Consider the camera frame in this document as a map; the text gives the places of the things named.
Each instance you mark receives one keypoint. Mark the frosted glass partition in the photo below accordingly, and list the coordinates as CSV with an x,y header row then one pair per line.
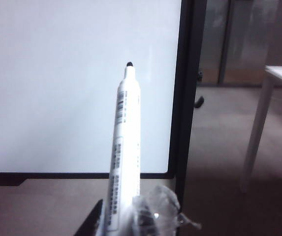
x,y
244,37

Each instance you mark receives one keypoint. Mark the clear crumpled tape wrap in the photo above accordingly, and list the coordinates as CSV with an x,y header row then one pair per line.
x,y
164,199

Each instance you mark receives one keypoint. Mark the white table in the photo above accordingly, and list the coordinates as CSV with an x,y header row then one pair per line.
x,y
256,127

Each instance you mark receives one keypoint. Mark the black whiteboard stand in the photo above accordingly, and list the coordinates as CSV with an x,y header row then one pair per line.
x,y
188,123

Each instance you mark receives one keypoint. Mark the white marker pen black tip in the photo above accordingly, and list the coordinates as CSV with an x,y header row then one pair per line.
x,y
127,123

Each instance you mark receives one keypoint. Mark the white whiteboard with black frame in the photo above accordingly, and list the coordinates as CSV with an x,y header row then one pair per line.
x,y
57,86

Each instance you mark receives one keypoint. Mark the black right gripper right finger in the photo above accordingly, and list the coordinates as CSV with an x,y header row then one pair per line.
x,y
145,222

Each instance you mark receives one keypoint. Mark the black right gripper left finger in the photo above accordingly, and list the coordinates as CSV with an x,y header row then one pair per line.
x,y
92,221

